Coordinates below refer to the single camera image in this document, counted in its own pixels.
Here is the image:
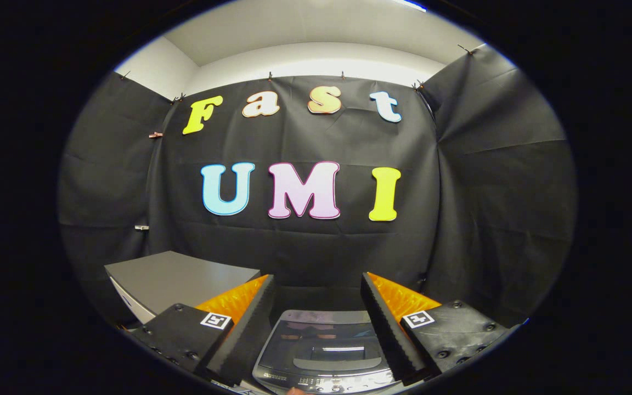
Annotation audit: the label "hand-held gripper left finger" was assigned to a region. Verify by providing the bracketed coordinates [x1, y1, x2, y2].
[129, 274, 275, 387]

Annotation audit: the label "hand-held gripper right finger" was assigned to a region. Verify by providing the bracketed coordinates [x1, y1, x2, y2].
[361, 272, 514, 385]

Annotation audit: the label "grey washing machine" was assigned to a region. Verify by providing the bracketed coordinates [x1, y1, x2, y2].
[252, 309, 404, 395]

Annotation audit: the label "black backdrop cloth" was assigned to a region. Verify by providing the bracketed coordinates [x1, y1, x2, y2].
[58, 44, 577, 330]

